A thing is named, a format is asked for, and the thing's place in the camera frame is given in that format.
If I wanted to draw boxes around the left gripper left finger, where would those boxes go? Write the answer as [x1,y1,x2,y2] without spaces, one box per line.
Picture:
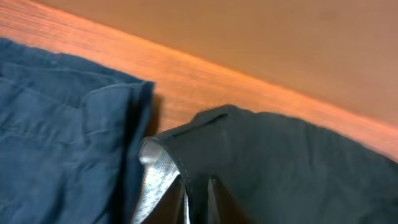
[141,175,190,224]

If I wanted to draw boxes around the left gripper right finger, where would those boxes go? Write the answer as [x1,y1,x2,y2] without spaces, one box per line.
[207,177,249,224]

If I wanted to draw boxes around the black shorts with white lining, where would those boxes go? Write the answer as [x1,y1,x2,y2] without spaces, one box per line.
[132,105,397,223]

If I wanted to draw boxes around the folded navy blue shorts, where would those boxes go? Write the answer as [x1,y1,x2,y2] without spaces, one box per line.
[1,39,154,224]

